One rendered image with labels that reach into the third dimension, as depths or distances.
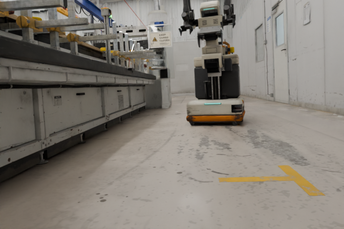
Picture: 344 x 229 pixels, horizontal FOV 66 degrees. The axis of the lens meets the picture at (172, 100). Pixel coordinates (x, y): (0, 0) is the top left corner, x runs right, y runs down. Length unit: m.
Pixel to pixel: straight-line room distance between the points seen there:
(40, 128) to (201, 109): 1.73
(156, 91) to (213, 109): 2.89
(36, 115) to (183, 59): 10.34
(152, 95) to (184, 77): 6.24
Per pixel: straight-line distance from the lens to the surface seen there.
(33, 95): 1.89
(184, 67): 11.87
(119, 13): 12.73
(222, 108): 2.94
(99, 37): 1.89
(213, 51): 3.04
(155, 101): 5.71
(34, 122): 1.89
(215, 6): 3.05
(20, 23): 1.45
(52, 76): 1.65
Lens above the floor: 0.46
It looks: 3 degrees down
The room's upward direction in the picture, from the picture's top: 3 degrees counter-clockwise
